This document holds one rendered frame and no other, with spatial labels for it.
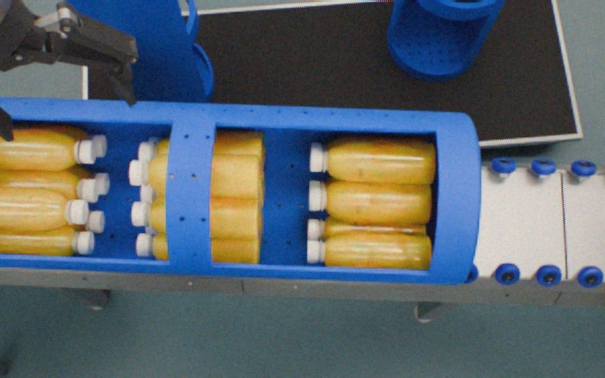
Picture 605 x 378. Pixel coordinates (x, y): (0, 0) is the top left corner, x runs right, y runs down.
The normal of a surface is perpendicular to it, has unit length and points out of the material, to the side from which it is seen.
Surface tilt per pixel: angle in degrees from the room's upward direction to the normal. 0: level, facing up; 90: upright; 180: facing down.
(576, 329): 0
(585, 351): 0
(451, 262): 58
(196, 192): 17
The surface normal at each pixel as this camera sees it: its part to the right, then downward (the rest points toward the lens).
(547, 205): 0.00, -0.27
